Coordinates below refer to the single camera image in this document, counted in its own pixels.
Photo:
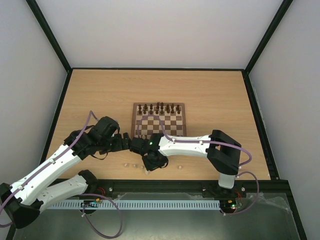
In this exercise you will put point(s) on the right controller circuit board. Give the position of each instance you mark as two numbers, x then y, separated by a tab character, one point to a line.
235	203

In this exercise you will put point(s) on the dark king back row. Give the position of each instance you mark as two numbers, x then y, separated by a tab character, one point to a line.
158	105

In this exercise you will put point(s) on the white slotted cable duct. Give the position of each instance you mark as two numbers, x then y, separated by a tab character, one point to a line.
142	205

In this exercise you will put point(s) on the wooden chess board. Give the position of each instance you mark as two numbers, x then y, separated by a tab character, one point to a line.
172	119

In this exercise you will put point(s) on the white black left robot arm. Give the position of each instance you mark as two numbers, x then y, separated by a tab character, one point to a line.
25	199

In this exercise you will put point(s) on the black front mounting rail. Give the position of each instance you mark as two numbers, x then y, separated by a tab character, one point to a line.
206	188

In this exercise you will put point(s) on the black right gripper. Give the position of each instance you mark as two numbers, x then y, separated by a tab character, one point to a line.
154	162

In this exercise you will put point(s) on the left controller circuit board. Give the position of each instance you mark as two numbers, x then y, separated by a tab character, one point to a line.
91	203

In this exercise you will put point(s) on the controller circuit board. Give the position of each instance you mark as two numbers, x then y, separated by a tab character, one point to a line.
235	203
91	203

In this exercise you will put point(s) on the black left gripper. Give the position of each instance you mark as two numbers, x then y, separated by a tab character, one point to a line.
119	145

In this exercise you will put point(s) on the dark knight back row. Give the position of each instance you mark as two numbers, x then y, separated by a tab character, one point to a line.
145	106

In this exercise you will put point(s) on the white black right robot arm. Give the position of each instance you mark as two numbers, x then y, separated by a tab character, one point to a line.
222	151

